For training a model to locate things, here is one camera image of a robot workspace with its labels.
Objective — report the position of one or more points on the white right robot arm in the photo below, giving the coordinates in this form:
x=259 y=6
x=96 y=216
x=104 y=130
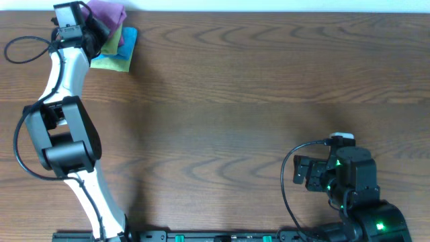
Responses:
x=349 y=179

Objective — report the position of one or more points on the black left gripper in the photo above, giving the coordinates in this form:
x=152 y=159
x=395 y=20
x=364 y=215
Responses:
x=91 y=42

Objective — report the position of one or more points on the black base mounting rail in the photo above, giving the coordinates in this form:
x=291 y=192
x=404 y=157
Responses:
x=227 y=236

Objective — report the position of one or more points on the folded blue cloth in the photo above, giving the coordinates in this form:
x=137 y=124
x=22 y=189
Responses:
x=125 y=51

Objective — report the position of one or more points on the folded green top cloth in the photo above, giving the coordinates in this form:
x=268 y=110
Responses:
x=111 y=46

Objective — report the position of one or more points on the folded green cloth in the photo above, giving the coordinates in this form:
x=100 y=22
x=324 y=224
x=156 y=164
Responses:
x=110 y=63
x=111 y=46

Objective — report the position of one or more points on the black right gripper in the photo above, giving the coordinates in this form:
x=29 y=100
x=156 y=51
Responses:
x=316 y=168

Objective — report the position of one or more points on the folded green bottom cloth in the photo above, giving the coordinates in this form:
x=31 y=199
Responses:
x=110 y=63

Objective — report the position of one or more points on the purple microfiber cloth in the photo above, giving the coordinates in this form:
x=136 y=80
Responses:
x=111 y=14

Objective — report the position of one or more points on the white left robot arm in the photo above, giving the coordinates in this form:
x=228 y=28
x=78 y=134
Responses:
x=64 y=137

